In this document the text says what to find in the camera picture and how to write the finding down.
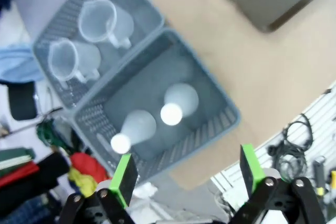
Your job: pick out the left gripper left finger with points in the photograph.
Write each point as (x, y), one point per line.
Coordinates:
(126, 179)

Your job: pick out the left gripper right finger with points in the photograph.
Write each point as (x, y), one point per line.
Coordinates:
(253, 171)

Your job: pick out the white plastic conical flask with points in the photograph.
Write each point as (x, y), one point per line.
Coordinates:
(140, 125)
(183, 96)

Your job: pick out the translucent plastic measuring beaker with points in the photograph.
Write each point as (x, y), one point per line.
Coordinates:
(123, 22)
(86, 56)

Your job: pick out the white crumpled paper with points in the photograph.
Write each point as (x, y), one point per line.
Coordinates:
(144, 192)

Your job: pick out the red crumpled cloth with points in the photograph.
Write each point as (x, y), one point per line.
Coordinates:
(85, 163)

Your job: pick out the yellow crumpled cloth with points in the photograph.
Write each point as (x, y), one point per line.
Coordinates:
(81, 180)

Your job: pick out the black fabric bundle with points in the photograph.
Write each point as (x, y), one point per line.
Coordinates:
(39, 176)

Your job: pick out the grey basket with flasks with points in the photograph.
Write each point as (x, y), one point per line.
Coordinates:
(207, 95)

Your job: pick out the dark green cloth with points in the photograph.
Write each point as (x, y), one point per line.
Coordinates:
(44, 132)

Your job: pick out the blue patterned fabric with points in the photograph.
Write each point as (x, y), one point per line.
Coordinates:
(26, 211)

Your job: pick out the folded green red fabric stack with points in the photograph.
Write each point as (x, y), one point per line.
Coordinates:
(13, 163)

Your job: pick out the light blue cloth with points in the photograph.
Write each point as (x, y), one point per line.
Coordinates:
(15, 61)

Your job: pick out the grey basket with beakers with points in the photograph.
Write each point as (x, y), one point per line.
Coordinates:
(147, 16)

